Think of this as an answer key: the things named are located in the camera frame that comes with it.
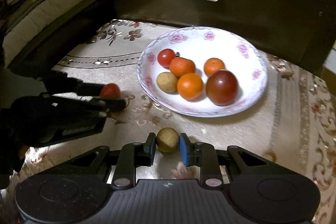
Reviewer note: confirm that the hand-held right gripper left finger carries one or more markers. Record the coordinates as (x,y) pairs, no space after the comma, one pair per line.
(150,151)

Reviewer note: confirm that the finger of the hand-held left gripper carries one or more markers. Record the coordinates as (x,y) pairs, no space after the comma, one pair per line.
(78,87)
(105,104)

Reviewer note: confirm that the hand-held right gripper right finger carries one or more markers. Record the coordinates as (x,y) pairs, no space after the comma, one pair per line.
(185,150)

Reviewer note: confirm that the red cherry tomato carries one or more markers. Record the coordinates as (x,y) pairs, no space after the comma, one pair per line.
(110,90)
(166,57)

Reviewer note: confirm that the tan longan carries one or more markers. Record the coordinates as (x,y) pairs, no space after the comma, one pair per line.
(167,140)
(167,82)

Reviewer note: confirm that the small orange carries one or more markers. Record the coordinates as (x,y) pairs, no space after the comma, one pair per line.
(182,67)
(190,86)
(214,66)

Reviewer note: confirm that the dark purple tomato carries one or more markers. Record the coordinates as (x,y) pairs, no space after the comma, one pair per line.
(221,87)

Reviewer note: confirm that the white floral plate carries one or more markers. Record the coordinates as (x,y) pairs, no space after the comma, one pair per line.
(210,43)

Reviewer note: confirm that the beige floral mat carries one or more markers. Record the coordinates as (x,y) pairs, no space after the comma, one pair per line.
(236,134)

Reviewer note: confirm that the dark wooden nightstand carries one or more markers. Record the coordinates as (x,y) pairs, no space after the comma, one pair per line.
(262,16)

